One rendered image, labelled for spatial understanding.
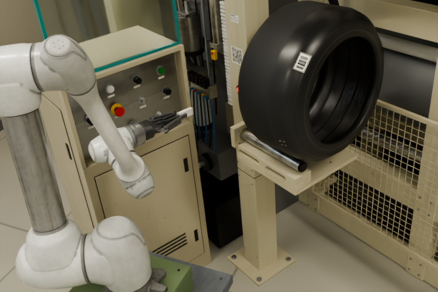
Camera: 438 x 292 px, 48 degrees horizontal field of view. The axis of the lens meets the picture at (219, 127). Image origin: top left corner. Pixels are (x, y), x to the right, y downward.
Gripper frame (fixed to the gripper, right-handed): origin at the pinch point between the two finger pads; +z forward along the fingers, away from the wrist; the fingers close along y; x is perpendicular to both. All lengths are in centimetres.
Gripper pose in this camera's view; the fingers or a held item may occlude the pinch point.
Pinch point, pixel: (185, 113)
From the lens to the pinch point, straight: 200.2
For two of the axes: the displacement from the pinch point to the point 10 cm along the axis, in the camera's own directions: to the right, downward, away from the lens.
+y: -6.0, -3.6, 7.1
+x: 0.9, 8.6, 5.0
